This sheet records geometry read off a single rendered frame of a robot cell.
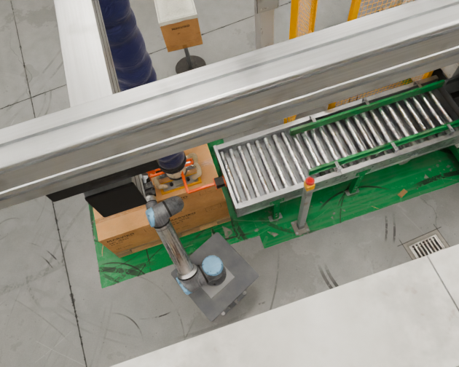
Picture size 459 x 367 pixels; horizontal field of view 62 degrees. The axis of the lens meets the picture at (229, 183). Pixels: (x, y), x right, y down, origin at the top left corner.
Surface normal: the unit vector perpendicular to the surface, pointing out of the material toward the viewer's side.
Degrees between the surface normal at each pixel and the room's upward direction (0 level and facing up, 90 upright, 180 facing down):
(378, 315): 0
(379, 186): 0
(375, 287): 0
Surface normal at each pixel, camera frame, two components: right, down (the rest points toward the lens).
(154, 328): -0.09, -0.44
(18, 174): 0.30, 0.84
